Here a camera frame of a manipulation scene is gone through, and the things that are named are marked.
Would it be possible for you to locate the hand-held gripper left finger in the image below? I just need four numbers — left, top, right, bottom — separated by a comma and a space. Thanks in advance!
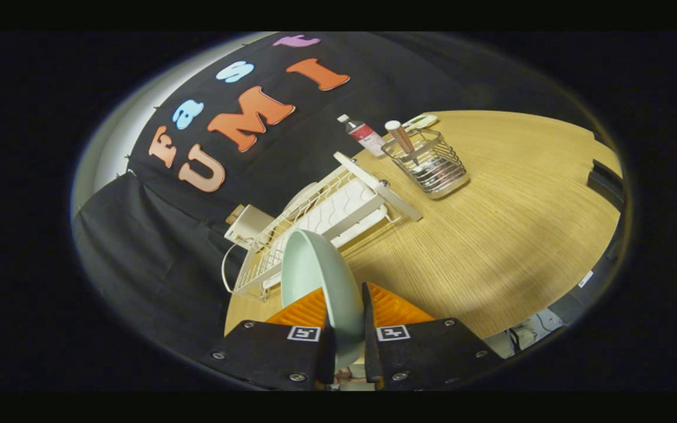
199, 287, 337, 392

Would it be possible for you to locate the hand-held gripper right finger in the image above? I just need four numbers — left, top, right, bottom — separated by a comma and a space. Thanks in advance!
362, 281, 505, 392

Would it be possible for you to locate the pale green plate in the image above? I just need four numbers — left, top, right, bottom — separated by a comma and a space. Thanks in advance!
280, 229, 366, 372

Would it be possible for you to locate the white wire dish rack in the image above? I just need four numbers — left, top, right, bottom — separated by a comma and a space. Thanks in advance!
221, 152, 423, 303

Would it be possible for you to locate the metal wire basket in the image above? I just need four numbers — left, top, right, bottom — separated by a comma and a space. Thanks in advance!
380, 129, 471, 200

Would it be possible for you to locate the wooden handled spoon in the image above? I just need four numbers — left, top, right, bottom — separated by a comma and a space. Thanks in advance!
384, 120, 433, 177

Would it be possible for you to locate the small white plate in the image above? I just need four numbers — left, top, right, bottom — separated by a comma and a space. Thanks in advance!
283, 183, 321, 217

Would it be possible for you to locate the white toaster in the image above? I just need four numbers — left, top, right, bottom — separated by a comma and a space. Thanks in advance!
224, 204, 274, 250

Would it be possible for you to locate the black backdrop cloth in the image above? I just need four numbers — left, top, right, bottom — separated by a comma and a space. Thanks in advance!
71, 32, 604, 359

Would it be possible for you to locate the clear bottle with red label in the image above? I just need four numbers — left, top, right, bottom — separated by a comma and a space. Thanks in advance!
337, 114, 387, 158

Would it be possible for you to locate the white divided food tray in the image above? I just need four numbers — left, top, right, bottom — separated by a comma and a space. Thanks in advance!
402, 114, 439, 131

